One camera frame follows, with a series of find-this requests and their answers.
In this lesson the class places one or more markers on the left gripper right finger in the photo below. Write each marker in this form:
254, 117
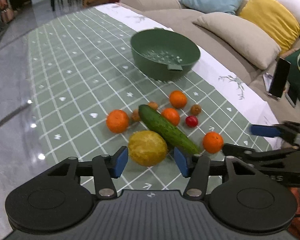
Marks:
236, 194

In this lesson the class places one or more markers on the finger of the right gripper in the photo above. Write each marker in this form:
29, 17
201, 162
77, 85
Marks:
242, 152
288, 131

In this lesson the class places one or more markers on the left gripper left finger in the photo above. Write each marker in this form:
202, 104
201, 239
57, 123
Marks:
66, 194

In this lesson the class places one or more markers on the orange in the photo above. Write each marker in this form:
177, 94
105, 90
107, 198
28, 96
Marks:
171, 115
212, 142
117, 121
178, 99

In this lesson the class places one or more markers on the orange top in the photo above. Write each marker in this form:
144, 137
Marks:
178, 99

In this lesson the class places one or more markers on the green cucumber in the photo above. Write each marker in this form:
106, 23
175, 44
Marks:
172, 134

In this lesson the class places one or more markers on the yellow-green round fruit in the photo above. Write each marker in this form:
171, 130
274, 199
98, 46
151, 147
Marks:
147, 148

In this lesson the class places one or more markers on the black smartphone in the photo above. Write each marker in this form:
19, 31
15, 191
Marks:
279, 80

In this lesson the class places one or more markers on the red cherry tomato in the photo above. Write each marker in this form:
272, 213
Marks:
191, 121

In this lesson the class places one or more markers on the brown longan right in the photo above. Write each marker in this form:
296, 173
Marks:
195, 110

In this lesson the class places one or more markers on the brown longan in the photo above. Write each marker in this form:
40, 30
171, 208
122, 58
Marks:
195, 110
153, 105
135, 116

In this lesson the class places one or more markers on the beige cushion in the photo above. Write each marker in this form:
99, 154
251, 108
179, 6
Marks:
249, 40

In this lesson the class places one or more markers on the brown longan middle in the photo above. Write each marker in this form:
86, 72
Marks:
153, 105

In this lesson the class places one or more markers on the brown longan left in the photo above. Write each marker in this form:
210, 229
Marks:
135, 116

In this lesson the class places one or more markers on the yellow cushion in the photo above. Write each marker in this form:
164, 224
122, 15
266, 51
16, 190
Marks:
273, 18

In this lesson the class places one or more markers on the green colander bowl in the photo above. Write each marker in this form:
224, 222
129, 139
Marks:
163, 55

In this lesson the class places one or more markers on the green checked tablecloth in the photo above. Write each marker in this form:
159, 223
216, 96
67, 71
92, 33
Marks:
81, 68

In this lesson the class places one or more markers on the beige sofa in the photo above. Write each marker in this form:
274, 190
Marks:
172, 14

